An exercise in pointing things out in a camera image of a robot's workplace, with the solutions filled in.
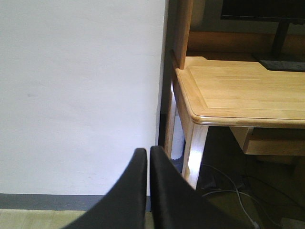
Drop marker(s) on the black monitor with stand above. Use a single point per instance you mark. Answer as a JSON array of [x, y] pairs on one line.
[[282, 11]]

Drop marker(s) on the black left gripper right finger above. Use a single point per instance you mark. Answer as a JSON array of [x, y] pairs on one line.
[[176, 205]]

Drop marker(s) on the light wooden desk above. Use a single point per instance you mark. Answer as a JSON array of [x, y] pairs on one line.
[[216, 82]]

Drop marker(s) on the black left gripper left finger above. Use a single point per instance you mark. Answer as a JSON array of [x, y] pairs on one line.
[[123, 207]]

